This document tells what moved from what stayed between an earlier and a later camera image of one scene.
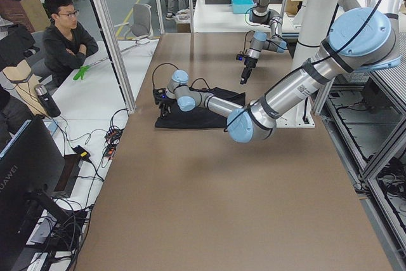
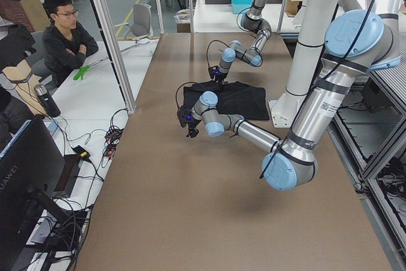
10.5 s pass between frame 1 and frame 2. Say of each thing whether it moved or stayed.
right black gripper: moved
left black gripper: moved
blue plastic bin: stayed
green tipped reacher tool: stayed
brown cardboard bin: stayed
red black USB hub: stayed
